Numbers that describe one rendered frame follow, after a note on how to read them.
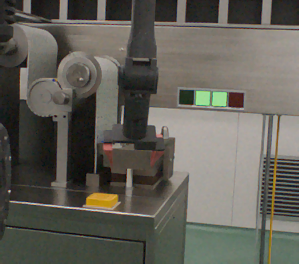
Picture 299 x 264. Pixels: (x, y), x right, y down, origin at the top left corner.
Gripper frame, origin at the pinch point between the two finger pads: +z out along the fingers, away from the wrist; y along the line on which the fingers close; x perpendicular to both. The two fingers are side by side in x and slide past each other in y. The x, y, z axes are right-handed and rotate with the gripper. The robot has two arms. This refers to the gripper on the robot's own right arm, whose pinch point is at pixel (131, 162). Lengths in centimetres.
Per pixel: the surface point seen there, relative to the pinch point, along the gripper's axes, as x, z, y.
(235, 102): -58, 18, -41
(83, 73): -45.5, 2.0, 13.2
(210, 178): -222, 196, -87
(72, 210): -3.3, 19.8, 14.4
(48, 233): -3.9, 29.4, 21.1
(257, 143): -228, 163, -121
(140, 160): -26.4, 20.6, -5.1
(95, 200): -5.3, 17.8, 8.5
